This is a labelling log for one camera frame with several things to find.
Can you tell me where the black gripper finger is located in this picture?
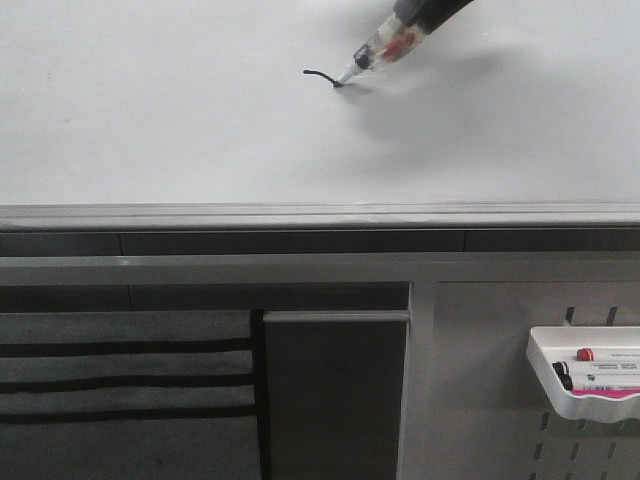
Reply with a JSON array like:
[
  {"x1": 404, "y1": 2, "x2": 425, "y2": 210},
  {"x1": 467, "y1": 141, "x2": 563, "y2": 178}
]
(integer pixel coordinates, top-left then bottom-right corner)
[{"x1": 393, "y1": 0, "x2": 472, "y2": 35}]

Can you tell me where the white taped whiteboard marker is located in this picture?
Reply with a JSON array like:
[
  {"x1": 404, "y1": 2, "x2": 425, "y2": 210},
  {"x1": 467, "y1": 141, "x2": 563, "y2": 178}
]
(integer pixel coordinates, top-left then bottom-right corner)
[{"x1": 333, "y1": 13, "x2": 426, "y2": 88}]

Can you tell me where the white plastic marker tray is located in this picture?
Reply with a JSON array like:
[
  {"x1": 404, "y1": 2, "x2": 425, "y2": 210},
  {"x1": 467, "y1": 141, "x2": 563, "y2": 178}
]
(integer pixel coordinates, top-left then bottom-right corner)
[{"x1": 526, "y1": 326, "x2": 639, "y2": 423}]

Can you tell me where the black capped marker pink label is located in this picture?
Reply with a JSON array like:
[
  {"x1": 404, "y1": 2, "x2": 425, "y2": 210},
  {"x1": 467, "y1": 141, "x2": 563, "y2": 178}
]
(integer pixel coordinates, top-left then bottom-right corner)
[{"x1": 559, "y1": 374, "x2": 639, "y2": 399}]

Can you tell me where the white whiteboard with aluminium frame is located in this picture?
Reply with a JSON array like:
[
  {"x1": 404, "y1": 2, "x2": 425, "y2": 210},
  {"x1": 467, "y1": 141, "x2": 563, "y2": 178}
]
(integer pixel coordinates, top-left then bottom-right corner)
[{"x1": 1, "y1": 1, "x2": 639, "y2": 228}]

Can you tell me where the red capped marker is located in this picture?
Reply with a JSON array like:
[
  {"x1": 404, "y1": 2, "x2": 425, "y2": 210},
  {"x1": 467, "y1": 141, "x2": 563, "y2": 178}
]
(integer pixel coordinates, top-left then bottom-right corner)
[{"x1": 575, "y1": 346, "x2": 640, "y2": 363}]

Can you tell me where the grey fabric pocket organizer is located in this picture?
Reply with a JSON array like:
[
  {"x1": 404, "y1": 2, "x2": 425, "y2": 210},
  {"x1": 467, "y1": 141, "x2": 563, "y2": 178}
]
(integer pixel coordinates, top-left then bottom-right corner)
[{"x1": 1, "y1": 311, "x2": 262, "y2": 479}]

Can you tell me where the grey metal upright panel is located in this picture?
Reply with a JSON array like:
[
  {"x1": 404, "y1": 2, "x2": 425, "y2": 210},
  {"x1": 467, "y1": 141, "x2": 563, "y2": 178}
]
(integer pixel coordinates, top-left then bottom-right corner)
[{"x1": 265, "y1": 310, "x2": 409, "y2": 479}]

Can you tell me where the black capped marker upper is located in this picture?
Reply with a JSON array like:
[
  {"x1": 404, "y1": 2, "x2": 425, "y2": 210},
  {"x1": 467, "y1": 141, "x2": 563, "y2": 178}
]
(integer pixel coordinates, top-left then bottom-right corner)
[{"x1": 551, "y1": 359, "x2": 640, "y2": 377}]

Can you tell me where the grey pegboard panel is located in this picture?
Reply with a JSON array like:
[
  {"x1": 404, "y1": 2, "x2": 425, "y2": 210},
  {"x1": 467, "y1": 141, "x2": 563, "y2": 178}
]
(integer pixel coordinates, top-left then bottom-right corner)
[{"x1": 398, "y1": 253, "x2": 639, "y2": 479}]

